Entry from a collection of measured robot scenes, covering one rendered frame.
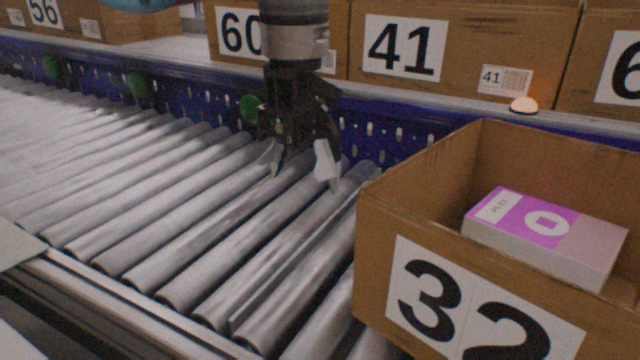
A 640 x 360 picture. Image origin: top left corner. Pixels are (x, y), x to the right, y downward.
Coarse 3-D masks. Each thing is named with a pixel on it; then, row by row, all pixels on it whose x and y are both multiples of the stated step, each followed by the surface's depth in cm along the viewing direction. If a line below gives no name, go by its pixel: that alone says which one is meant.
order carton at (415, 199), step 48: (432, 144) 51; (480, 144) 61; (528, 144) 56; (576, 144) 52; (384, 192) 45; (432, 192) 55; (480, 192) 64; (528, 192) 58; (576, 192) 54; (624, 192) 50; (384, 240) 41; (432, 240) 36; (624, 240) 52; (384, 288) 43; (528, 288) 31; (576, 288) 29; (624, 288) 52; (384, 336) 46; (624, 336) 28
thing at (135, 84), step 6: (132, 72) 111; (132, 78) 111; (138, 78) 110; (132, 84) 112; (138, 84) 111; (144, 84) 111; (132, 90) 113; (138, 90) 112; (144, 90) 111; (138, 96) 113; (144, 96) 113
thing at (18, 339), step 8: (0, 320) 48; (0, 328) 47; (8, 328) 47; (0, 336) 46; (8, 336) 46; (16, 336) 46; (0, 344) 45; (8, 344) 45; (16, 344) 45; (24, 344) 45; (0, 352) 44; (8, 352) 44; (16, 352) 44; (24, 352) 44; (32, 352) 44
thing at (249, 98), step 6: (246, 96) 94; (252, 96) 93; (240, 102) 96; (246, 102) 95; (252, 102) 94; (258, 102) 93; (240, 108) 97; (246, 108) 95; (252, 108) 94; (246, 114) 96; (252, 114) 95; (264, 114) 94; (246, 120) 97; (252, 120) 96
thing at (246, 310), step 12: (348, 204) 72; (336, 216) 69; (324, 228) 66; (312, 240) 63; (300, 252) 60; (288, 264) 58; (276, 276) 56; (264, 288) 53; (252, 300) 52; (264, 300) 54; (240, 312) 50; (252, 312) 52; (240, 324) 50
